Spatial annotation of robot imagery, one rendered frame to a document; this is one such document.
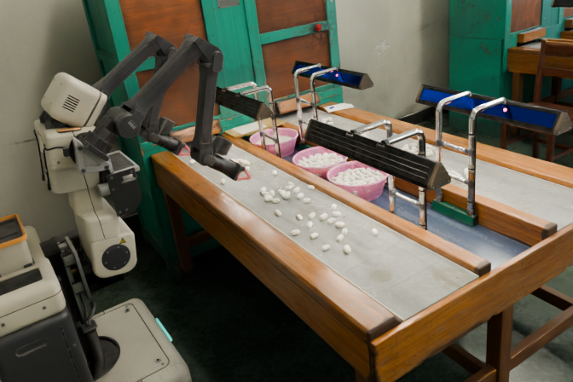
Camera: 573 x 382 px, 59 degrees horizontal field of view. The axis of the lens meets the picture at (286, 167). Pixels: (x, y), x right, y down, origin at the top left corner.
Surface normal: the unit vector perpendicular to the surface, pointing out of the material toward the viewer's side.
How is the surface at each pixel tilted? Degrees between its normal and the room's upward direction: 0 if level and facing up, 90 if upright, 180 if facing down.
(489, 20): 90
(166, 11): 90
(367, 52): 90
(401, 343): 90
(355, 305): 0
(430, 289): 0
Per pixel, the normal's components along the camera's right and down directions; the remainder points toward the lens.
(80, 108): 0.55, 0.26
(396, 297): -0.12, -0.92
